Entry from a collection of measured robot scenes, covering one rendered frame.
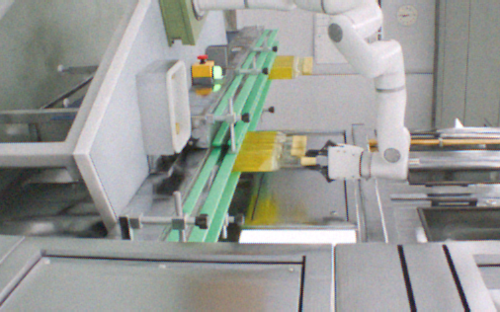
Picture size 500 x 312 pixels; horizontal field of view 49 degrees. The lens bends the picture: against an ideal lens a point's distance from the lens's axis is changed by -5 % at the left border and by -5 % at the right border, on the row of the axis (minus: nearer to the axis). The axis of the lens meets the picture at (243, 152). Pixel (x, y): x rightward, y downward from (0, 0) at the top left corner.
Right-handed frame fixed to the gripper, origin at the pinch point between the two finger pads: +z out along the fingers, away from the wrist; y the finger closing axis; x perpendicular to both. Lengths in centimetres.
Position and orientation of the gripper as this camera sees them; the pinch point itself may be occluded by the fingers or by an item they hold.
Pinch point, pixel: (312, 159)
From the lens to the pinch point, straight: 173.2
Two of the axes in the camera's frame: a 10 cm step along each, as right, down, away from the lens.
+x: -3.8, 3.3, -8.6
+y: -0.6, -9.4, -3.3
